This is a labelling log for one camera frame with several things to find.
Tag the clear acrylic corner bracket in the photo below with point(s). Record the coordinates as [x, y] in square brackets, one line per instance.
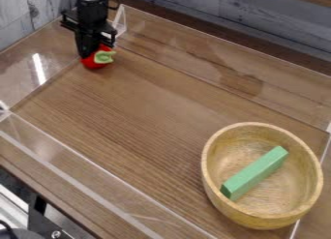
[118, 21]

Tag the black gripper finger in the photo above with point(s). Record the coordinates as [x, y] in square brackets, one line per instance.
[106, 42]
[86, 43]

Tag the clear acrylic table barrier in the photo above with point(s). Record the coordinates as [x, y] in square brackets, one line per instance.
[101, 202]

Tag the green rectangular block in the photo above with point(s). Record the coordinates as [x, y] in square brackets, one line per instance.
[247, 178]

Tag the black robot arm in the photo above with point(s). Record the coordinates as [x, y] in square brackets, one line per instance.
[92, 10]

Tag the wooden oval bowl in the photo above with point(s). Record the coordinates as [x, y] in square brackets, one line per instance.
[281, 199]

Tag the red plush strawberry toy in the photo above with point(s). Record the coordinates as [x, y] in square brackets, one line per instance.
[100, 58]

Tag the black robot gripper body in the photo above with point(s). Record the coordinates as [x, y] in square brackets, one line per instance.
[74, 24]

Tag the black metal table frame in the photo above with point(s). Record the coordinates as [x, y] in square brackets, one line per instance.
[44, 218]

